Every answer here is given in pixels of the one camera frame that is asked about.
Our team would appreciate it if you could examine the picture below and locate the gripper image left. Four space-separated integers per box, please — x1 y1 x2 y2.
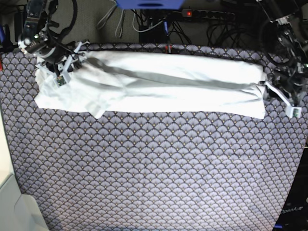
23 40 90 87

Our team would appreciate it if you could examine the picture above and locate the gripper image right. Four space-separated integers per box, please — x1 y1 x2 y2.
258 65 308 118

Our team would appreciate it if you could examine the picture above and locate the patterned purple table cloth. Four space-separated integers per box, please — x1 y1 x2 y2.
0 52 308 231

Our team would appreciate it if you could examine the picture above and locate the blue box overhead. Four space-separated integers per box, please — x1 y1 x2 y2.
116 0 184 10

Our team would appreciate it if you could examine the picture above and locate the white T-shirt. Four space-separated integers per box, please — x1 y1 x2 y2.
34 51 266 119

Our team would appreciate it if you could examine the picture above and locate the black box behind table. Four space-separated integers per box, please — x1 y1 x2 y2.
137 18 170 44

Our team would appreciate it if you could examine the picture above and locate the red table clamp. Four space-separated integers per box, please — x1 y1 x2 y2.
166 44 172 54

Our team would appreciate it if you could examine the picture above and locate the black power strip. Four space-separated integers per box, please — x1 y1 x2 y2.
181 9 235 20

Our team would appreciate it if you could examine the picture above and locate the black case OpenArm label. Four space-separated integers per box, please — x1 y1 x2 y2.
273 148 308 231

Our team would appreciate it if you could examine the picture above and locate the grey cable bundle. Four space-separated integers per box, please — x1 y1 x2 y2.
96 0 127 39

